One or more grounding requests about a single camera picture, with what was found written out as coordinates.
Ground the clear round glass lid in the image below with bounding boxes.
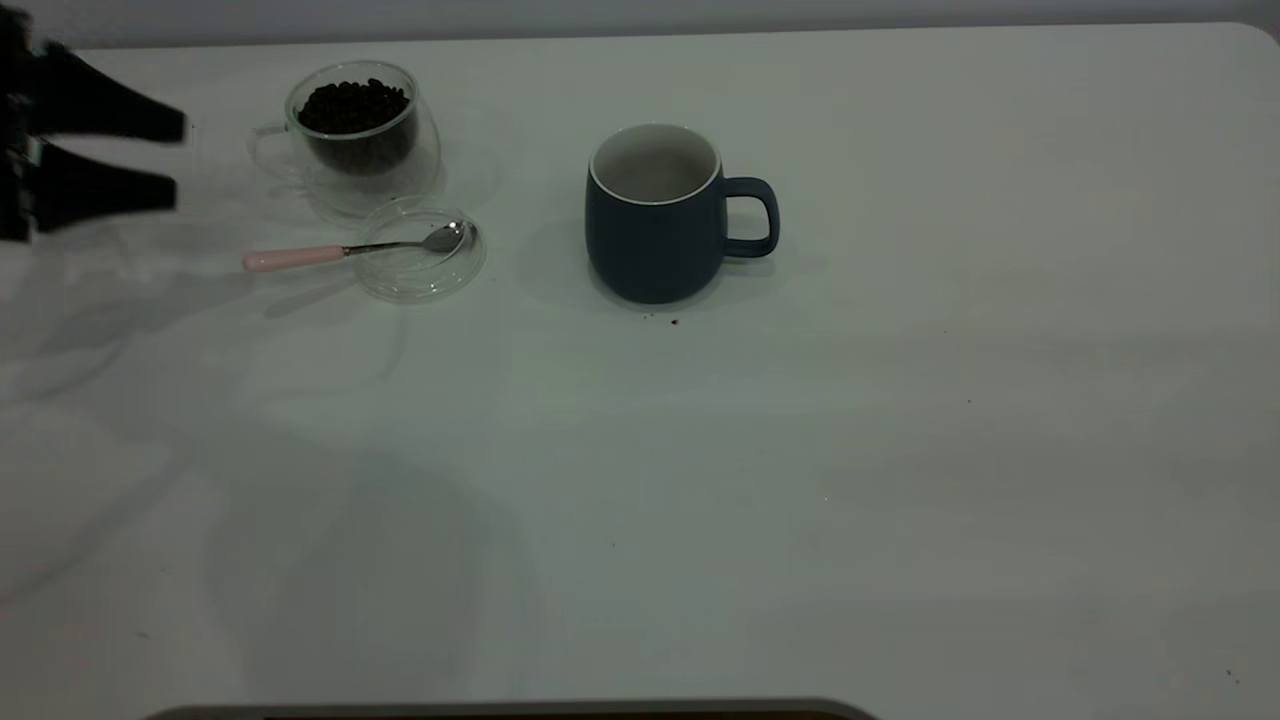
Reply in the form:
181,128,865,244
352,196,488,304

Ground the metal spoon with pink handle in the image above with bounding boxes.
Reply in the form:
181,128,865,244
243,220,473,274

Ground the dark coffee beans heap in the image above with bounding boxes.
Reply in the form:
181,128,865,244
297,78,417,177

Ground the clear glass cup with handle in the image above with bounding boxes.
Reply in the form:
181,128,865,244
248,61,443,218

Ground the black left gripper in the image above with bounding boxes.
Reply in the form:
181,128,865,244
0,0,186,243

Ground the dark grey ceramic mug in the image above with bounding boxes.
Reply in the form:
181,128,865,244
584,123,781,305

